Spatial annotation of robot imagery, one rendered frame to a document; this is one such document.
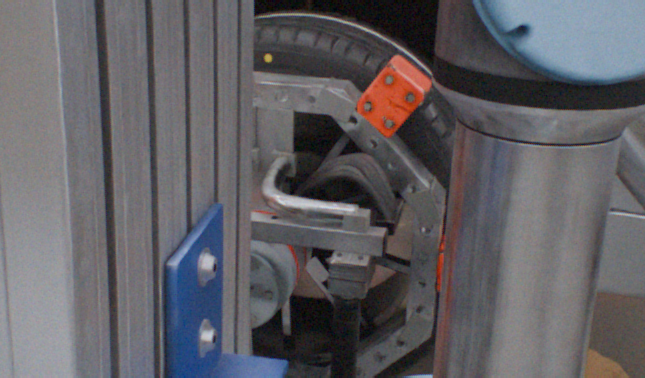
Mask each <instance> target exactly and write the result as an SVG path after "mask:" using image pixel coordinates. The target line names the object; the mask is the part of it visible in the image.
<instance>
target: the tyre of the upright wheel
mask: <svg viewBox="0 0 645 378"><path fill-rule="evenodd" d="M275 14H312V15H319V16H326V17H332V18H336V19H340V20H344V21H347V22H351V23H354V24H357V25H359V27H362V28H365V29H367V30H369V31H371V32H374V33H376V34H378V35H380V36H382V37H384V38H385V39H387V40H389V41H391V42H392V43H395V44H397V45H398V46H400V47H401V48H403V49H404V50H406V51H407V52H408V53H410V54H411V55H412V56H414V57H415V58H416V59H417V60H418V61H420V62H421V63H422V64H423V65H424V66H425V67H426V68H427V69H428V70H429V71H430V72H431V73H432V72H433V65H432V64H431V63H430V62H429V61H428V60H427V59H426V58H425V57H424V56H420V57H419V52H418V51H416V50H415V49H414V48H408V44H407V43H405V42H404V41H402V40H401V39H399V38H398V37H395V38H392V37H391V34H390V33H388V32H386V31H384V30H382V28H380V27H378V29H376V30H375V27H374V25H373V24H371V23H369V22H366V21H363V20H360V21H357V19H356V18H354V17H351V16H347V15H345V16H344V17H342V15H341V14H339V13H334V12H327V11H326V12H324V13H322V11H320V10H312V11H309V10H303V9H299V10H293V11H291V10H282V11H276V12H273V13H272V12H267V13H262V14H258V15H256V16H254V27H253V71H255V72H259V73H270V74H281V75H292V76H303V77H314V78H325V79H330V78H335V79H337V80H348V81H351V82H352V83H353V84H354V85H355V87H356V88H357V89H358V90H359V91H360V92H362V93H365V91H366V90H367V89H368V88H369V86H370V85H371V84H372V83H373V82H374V80H375V79H376V78H377V77H378V76H379V74H380V73H381V72H382V71H383V68H384V67H385V66H386V65H387V64H388V62H389V61H390V60H391V59H392V58H393V56H394V55H396V54H399V55H400V56H402V57H403V58H404V59H405V60H407V61H408V62H409V63H410V64H411V65H413V66H414V67H415V68H416V69H417V70H419V71H420V72H421V73H422V74H423V75H425V76H426V77H427V78H428V79H430V80H431V83H432V75H431V74H430V73H429V72H428V71H427V70H426V69H425V68H424V67H422V66H421V65H420V64H419V63H418V62H417V61H416V60H415V59H414V58H412V57H411V56H410V55H408V54H407V53H406V52H404V51H402V50H401V49H399V48H398V47H397V46H394V45H393V44H391V43H389V42H388V41H386V40H383V39H381V38H379V37H378V36H376V35H374V34H372V33H370V32H367V31H365V30H362V29H360V28H358V27H355V25H352V24H349V23H344V22H341V21H338V20H334V19H329V18H321V17H317V16H309V15H275ZM267 15H275V16H268V17H267ZM260 16H266V17H260ZM255 17H259V18H255ZM455 125H456V112H455V110H454V108H453V107H452V106H451V105H450V104H449V103H448V101H447V100H446V99H445V98H444V97H443V96H442V94H441V93H440V92H439V91H438V90H437V89H436V88H435V86H434V85H433V83H432V85H431V87H430V89H429V91H428V94H427V96H426V97H425V98H424V99H423V101H422V102H421V103H420V104H419V105H418V106H417V108H416V109H415V110H414V111H413V112H411V113H410V114H409V116H408V117H407V118H406V119H405V120H404V121H403V123H402V124H401V125H400V126H399V127H398V128H397V130H396V131H395V133H396V135H397V136H398V137H399V138H400V139H401V140H402V142H403V143H404V144H405V145H406V146H407V147H408V149H409V150H410V151H411V152H412V153H413V154H414V155H415V157H416V158H417V159H418V160H420V161H421V162H422V163H423V165H424V166H425V167H426V168H427V169H428V170H429V171H430V173H431V174H432V175H435V176H436V179H437V181H438V182H439V183H440V184H441V185H442V186H443V188H444V189H445V190H446V195H445V206H446V208H445V212H444V216H443V228H442V236H443V235H444V234H445V232H446V222H447V210H448V200H449V189H450V179H451V168H452V158H453V147H454V135H455ZM439 297H440V293H436V303H437V305H436V310H435V314H434V321H433V326H432V331H431V336H430V338H429V339H428V340H426V341H425V342H423V343H422V344H420V345H419V347H418V348H417V349H416V348H414V349H413V350H412V351H410V352H409V353H407V354H406V355H404V356H403V357H401V358H400V359H398V360H397V361H395V362H394V363H393V364H391V365H390V366H388V367H386V368H384V369H383V370H381V371H380V372H378V373H377V374H375V375H374V376H373V377H371V378H397V377H399V376H400V375H402V374H404V373H405V371H406V369H410V368H411V367H413V366H414V365H415V364H417V363H418V362H419V361H420V360H421V359H423V358H424V357H425V356H426V355H428V354H429V353H430V352H431V351H432V350H433V348H434V346H435V340H436V328H437V318H438V307H439Z"/></svg>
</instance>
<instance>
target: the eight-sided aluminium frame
mask: <svg viewBox="0 0 645 378"><path fill-rule="evenodd" d="M363 94H364V93H362V92H360V91H359V90H358V89H357V88H356V87H355V85H354V84H353V83H352V82H351V81H348V80H337V79H335V78H330V79H325V78H314V77H303V76H292V75H281V74H270V73H259V72H255V71H253V92H252V105H257V107H259V108H269V109H278V108H279V107H282V108H292V109H294V111H299V112H309V113H319V114H329V115H331V116H332V117H333V119H334V120H336V121H337V122H338V123H339V124H340V125H341V127H342V128H343V130H344V131H345V132H346V133H347V134H348V135H349V137H350V138H351V139H352V140H353V141H354V142H355V143H356V145H357V146H358V147H359V148H360V149H361V150H362V151H363V153H364V154H366V155H369V156H371V157H372V158H374V159H375V160H376V161H377V162H378V164H379V165H380V166H381V168H382V170H383V171H384V173H385V175H386V177H387V179H388V181H389V182H390V183H391V184H392V186H393V187H394V188H395V189H396V190H397V191H398V192H399V194H400V195H401V196H402V197H403V198H404V199H405V200H406V201H407V203H408V204H409V205H410V206H411V207H412V208H413V209H414V219H413V232H412V244H411V256H410V268H409V280H408V285H409V293H408V305H407V310H406V311H405V312H404V313H402V314H400V315H398V316H397V317H396V318H394V319H393V320H391V321H390V322H388V323H387V324H386V325H384V326H383V327H381V328H380V329H379V330H377V331H376V332H374V333H373V334H372V335H370V336H369V337H367V338H366V339H364V340H363V341H362V342H360V343H359V344H358V355H357V356H358V363H357V378H371V377H373V376H374V375H375V374H377V373H378V372H380V371H381V370H383V369H384V368H386V367H388V366H390V365H391V364H393V363H394V362H395V361H397V360H398V359H400V358H401V357H403V356H404V355H406V354H407V353H409V352H410V351H412V350H413V349H414V348H416V349H417V348H418V347H419V345H420V344H422V343H423V342H425V341H426V340H428V339H429V338H430V336H431V331H432V326H433V321H434V314H435V310H436V305H437V303H436V292H435V281H436V271H437V260H438V252H439V248H440V243H441V238H442V228H443V216H444V212H445V208H446V206H445V195H446V190H445V189H444V188H443V186H442V185H441V184H440V183H439V182H438V181H437V179H436V176H435V175H432V174H431V173H430V171H429V170H428V169H427V168H426V167H425V166H424V165H423V163H422V162H421V161H420V160H418V159H417V158H416V157H415V155H414V154H413V153H412V152H411V151H410V150H409V149H408V147H407V146H406V145H405V144H404V143H403V142H402V140H401V139H400V138H399V137H398V136H397V135H396V133H395V132H394V133H393V135H392V136H391V137H390V138H386V137H385V136H384V135H382V134H381V133H380V131H379V130H378V129H377V128H376V127H375V126H374V125H373V124H372V123H371V122H370V121H368V120H367V119H366V118H365V117H363V116H362V115H361V114H360V113H359V112H357V111H356V109H355V108H356V107H357V102H358V101H359V100H360V98H361V97H362V95H363ZM282 96H285V97H287V99H284V98H283V97H282ZM288 364H289V367H288V370H287V373H286V375H285V378H306V377H308V378H329V376H330V365H328V366H327V367H325V368H323V367H316V366H310V365H303V364H297V363H290V362H288Z"/></svg>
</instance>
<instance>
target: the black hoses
mask: <svg viewBox="0 0 645 378"><path fill-rule="evenodd" d="M345 180H346V181H351V182H354V183H355V184H357V185H358V186H360V187H361V189H362V190H363V191H364V193H365V194H366V196H367V197H368V198H369V200H370V201H371V203H372V205H373V206H374V208H375V209H376V211H377V213H378V214H377V217H376V219H375V224H374V227H378V228H386V229H388V236H394V234H395V232H396V229H397V226H398V222H399V220H400V217H401V214H402V211H403V200H399V199H395V196H394V194H393V191H392V189H391V186H390V184H389V182H388V179H387V177H386V175H385V173H384V171H383V170H382V168H381V166H380V165H379V164H378V162H377V161H376V160H375V159H374V158H372V157H371V156H369V155H366V154H362V153H354V154H349V155H343V156H341V157H338V158H335V159H333V160H331V161H329V162H328V163H326V164H325V165H323V166H322V167H321V168H319V169H318V170H317V171H316V172H314V173H313V174H312V175H304V174H295V176H294V177H290V176H286V179H285V183H293V184H301V185H300V186H299V188H298V189H297V190H296V192H295V193H294V195H293V196H296V197H301V198H307V199H316V200H317V199H318V197H319V190H321V189H323V188H325V187H327V186H329V185H332V184H334V183H336V182H340V181H345Z"/></svg>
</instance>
